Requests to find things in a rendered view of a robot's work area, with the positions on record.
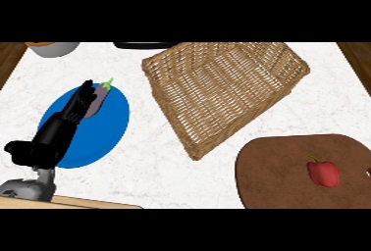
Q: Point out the black flat object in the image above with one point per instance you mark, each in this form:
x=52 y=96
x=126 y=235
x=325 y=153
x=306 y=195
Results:
x=145 y=45

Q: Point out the brown wooden cutting board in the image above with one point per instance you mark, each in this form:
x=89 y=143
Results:
x=284 y=176

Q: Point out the red bell pepper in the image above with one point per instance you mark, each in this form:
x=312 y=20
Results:
x=324 y=173

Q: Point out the blue oval plate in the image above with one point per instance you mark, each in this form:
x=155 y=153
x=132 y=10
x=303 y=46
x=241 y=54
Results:
x=99 y=130

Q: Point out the brown wicker basket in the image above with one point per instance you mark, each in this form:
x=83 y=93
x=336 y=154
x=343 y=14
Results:
x=219 y=94

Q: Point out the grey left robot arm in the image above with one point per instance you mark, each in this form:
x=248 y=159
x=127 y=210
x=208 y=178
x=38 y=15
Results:
x=30 y=189

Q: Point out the grey bowl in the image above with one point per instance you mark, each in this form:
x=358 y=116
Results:
x=52 y=48

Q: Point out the purple eggplant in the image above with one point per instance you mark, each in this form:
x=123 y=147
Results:
x=99 y=98

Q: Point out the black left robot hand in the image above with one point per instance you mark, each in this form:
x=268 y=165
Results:
x=53 y=134

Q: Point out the pale wooden board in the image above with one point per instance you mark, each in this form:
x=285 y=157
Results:
x=67 y=202

